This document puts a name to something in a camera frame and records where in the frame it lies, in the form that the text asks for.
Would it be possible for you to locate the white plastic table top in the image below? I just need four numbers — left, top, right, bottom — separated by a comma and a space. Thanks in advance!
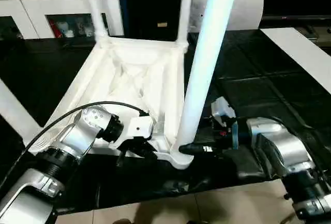
28, 37, 195, 170

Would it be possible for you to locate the white plastic table leg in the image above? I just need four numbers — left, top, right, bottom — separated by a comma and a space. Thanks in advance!
176, 0, 243, 158
81, 0, 110, 47
0, 79, 44, 145
175, 0, 195, 51

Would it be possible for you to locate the white flat panel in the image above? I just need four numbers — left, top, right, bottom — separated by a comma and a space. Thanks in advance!
259, 27, 331, 93

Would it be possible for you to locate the black work mat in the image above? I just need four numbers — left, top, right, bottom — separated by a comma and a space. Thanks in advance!
0, 31, 331, 213

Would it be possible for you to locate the grey printed cushion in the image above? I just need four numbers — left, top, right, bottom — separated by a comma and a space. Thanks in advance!
190, 0, 265, 33

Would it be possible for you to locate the black sofa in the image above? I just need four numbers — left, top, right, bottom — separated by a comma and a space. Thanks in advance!
117, 0, 331, 42

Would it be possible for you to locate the white glass-door cabinet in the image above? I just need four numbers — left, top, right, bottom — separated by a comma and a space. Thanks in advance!
0, 0, 125, 40

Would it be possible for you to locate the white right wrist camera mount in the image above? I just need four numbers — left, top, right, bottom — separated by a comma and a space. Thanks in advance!
210, 96, 239, 150

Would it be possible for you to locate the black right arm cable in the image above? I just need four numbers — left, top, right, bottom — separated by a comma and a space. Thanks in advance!
234, 116, 331, 183

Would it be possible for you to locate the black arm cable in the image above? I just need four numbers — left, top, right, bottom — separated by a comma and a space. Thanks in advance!
0, 101, 150, 191
234, 116, 331, 183

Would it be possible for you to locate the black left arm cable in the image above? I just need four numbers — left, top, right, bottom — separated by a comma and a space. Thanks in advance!
0, 101, 150, 191

